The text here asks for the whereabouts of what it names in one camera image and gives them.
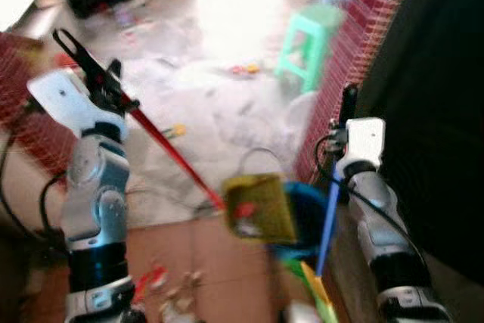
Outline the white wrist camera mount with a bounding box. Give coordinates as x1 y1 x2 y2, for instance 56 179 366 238
337 117 386 177
28 70 126 138

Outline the dark wooden door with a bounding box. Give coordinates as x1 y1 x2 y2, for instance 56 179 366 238
354 0 484 286

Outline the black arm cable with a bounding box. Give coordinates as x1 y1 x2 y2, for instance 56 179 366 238
0 107 67 252
314 135 426 263

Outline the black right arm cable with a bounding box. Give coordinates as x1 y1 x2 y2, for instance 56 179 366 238
314 135 426 263

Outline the small yellow litter piece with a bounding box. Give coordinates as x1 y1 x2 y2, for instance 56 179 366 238
162 124 187 139

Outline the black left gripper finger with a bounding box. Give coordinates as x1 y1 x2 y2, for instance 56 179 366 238
64 30 104 79
52 29 96 86

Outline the blue plastic bucket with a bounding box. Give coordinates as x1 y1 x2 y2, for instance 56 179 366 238
268 182 335 262

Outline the blue broom with black grip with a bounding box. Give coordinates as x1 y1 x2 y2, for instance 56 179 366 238
283 83 361 323

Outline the green plastic stool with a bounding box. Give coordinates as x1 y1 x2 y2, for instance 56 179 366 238
274 3 346 95

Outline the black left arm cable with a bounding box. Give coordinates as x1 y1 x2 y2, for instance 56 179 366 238
0 107 67 252

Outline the red snack wrapper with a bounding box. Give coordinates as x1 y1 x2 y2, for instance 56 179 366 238
135 262 169 299

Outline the red and yellow litter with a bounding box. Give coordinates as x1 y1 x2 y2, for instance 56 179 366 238
230 64 262 76

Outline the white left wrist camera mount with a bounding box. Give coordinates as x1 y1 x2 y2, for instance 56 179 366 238
28 70 126 138

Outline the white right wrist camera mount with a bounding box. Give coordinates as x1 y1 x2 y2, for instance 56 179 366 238
337 117 386 177

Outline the clear plastic wrapper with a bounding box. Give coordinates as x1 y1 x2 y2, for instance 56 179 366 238
161 269 206 318

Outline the yellow dustpan with red handle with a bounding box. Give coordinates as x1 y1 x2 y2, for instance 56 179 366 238
125 104 298 243

